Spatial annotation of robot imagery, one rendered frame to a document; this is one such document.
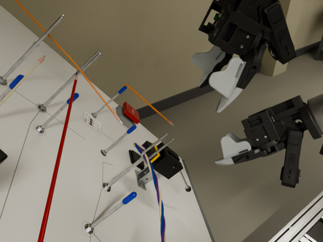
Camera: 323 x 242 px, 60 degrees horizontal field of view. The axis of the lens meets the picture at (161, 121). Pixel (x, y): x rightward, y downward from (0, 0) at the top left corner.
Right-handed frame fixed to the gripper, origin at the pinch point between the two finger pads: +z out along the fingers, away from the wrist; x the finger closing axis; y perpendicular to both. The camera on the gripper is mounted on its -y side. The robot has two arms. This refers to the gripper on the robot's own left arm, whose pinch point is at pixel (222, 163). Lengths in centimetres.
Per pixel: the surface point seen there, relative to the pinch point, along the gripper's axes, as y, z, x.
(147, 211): -1.1, 11.1, 16.3
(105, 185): 7.0, 10.7, 24.1
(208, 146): -11, 71, -165
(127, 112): 20.1, 17.1, 0.8
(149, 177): 4.1, 11.2, 11.5
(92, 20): 110, 88, -105
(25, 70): 31.7, 17.3, 24.6
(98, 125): 18.5, 17.0, 12.7
